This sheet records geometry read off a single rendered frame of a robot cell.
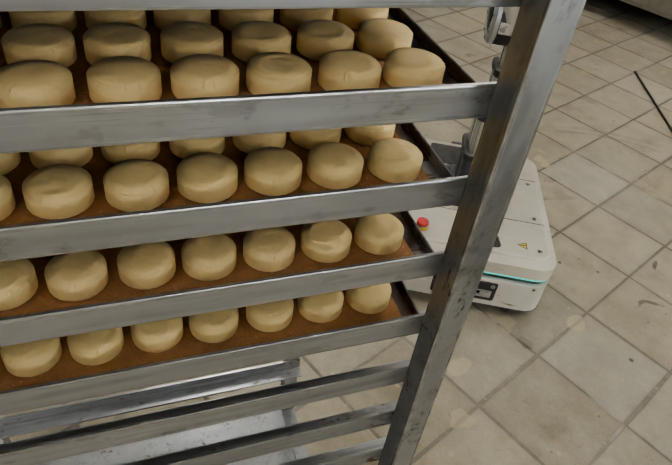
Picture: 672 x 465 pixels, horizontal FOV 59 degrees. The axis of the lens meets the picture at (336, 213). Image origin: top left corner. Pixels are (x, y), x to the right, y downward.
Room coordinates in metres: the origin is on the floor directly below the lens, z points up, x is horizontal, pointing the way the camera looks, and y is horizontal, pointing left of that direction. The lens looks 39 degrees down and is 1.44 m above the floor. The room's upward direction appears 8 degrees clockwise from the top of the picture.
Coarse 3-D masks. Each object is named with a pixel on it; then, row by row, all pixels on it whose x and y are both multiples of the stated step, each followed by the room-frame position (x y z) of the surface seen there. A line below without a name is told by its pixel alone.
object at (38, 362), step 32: (384, 288) 0.47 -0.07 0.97; (192, 320) 0.38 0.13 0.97; (224, 320) 0.39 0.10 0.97; (256, 320) 0.40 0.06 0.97; (288, 320) 0.41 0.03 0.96; (320, 320) 0.42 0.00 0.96; (352, 320) 0.43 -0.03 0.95; (0, 352) 0.32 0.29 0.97; (32, 352) 0.32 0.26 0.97; (64, 352) 0.34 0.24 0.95; (96, 352) 0.33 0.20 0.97; (128, 352) 0.35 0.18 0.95; (160, 352) 0.36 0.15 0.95; (192, 352) 0.36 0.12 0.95; (0, 384) 0.30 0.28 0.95; (32, 384) 0.30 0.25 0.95
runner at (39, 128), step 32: (224, 96) 0.35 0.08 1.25; (256, 96) 0.36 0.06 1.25; (288, 96) 0.37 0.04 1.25; (320, 96) 0.38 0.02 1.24; (352, 96) 0.38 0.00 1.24; (384, 96) 0.39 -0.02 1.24; (416, 96) 0.41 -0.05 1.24; (448, 96) 0.42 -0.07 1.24; (480, 96) 0.43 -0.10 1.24; (0, 128) 0.29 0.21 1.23; (32, 128) 0.30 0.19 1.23; (64, 128) 0.31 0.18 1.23; (96, 128) 0.32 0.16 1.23; (128, 128) 0.32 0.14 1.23; (160, 128) 0.33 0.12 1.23; (192, 128) 0.34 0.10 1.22; (224, 128) 0.35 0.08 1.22; (256, 128) 0.36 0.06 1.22; (288, 128) 0.37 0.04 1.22; (320, 128) 0.38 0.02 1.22
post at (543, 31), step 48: (528, 0) 0.42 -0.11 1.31; (576, 0) 0.41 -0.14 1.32; (528, 48) 0.41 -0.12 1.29; (528, 96) 0.41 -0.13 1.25; (480, 144) 0.43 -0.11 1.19; (528, 144) 0.41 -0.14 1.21; (480, 192) 0.41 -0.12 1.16; (480, 240) 0.41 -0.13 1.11; (432, 336) 0.41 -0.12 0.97; (432, 384) 0.41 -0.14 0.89
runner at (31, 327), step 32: (416, 256) 0.42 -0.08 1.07; (224, 288) 0.35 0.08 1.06; (256, 288) 0.36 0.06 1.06; (288, 288) 0.37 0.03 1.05; (320, 288) 0.38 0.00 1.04; (352, 288) 0.40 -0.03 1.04; (0, 320) 0.28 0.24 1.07; (32, 320) 0.29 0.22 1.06; (64, 320) 0.30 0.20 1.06; (96, 320) 0.31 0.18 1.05; (128, 320) 0.32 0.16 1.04; (160, 320) 0.33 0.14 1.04
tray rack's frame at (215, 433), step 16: (256, 416) 0.79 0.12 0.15; (272, 416) 0.80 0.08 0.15; (288, 416) 0.80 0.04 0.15; (192, 432) 0.73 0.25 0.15; (208, 432) 0.73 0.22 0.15; (224, 432) 0.74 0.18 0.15; (240, 432) 0.75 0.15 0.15; (256, 432) 0.75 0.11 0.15; (112, 448) 0.66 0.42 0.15; (128, 448) 0.67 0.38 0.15; (144, 448) 0.67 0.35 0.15; (160, 448) 0.68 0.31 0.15; (176, 448) 0.68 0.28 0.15; (304, 448) 0.73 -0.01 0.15; (48, 464) 0.61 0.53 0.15; (64, 464) 0.61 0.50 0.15; (80, 464) 0.62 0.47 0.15; (96, 464) 0.62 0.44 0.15; (112, 464) 0.63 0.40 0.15; (240, 464) 0.67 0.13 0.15; (256, 464) 0.67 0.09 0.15; (272, 464) 0.68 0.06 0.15
